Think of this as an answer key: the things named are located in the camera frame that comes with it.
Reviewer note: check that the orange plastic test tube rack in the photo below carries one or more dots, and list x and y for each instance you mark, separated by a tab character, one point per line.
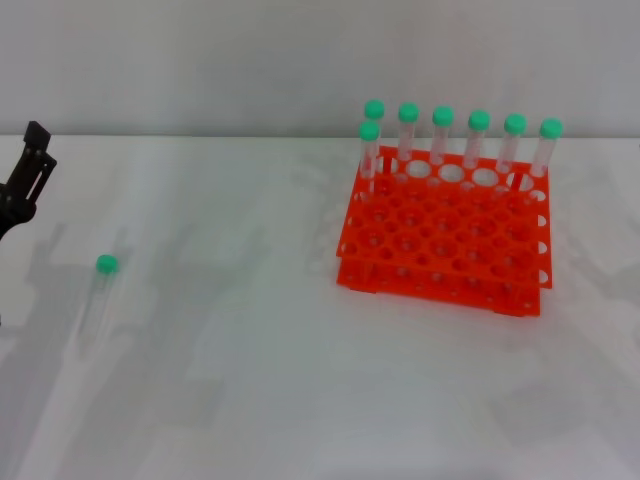
425	235

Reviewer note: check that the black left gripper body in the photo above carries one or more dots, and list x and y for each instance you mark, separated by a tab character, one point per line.
12	212

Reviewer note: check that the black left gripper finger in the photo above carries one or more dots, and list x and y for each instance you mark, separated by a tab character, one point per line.
36	137

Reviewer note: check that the green capped clear test tube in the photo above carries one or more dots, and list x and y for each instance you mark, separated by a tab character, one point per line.
479	119
370	131
107	263
374	108
515	123
443	116
408	112
551	128

